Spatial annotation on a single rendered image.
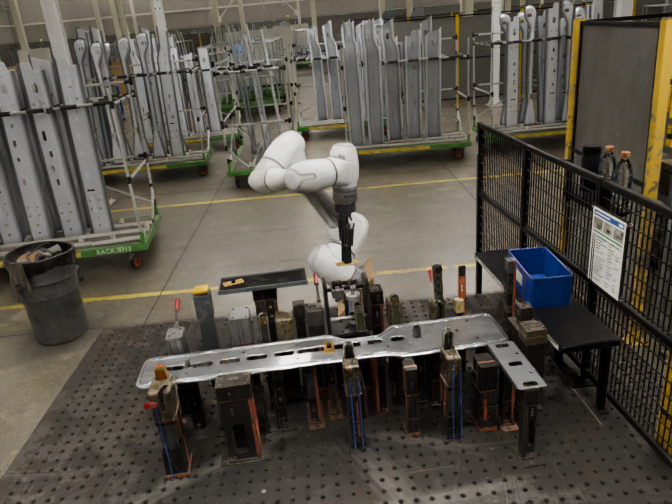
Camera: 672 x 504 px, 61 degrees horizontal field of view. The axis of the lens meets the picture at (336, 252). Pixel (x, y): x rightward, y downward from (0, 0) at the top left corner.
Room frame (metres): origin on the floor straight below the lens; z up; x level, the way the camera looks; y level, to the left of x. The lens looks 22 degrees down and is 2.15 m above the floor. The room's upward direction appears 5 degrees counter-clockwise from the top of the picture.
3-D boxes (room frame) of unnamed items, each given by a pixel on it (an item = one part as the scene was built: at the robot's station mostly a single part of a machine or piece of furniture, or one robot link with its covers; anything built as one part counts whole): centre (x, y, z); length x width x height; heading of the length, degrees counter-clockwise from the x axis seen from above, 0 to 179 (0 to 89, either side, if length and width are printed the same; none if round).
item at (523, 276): (2.14, -0.82, 1.09); 0.30 x 0.17 x 0.13; 179
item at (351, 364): (1.72, -0.02, 0.87); 0.12 x 0.09 x 0.35; 5
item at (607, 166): (2.07, -1.04, 1.53); 0.06 x 0.06 x 0.20
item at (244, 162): (8.94, 0.95, 0.88); 1.91 x 1.00 x 1.76; 1
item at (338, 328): (2.10, -0.02, 0.94); 0.18 x 0.13 x 0.49; 95
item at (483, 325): (1.88, 0.08, 1.00); 1.38 x 0.22 x 0.02; 95
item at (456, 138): (9.06, -1.24, 0.88); 1.91 x 1.00 x 1.76; 87
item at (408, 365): (1.74, -0.23, 0.84); 0.11 x 0.08 x 0.29; 5
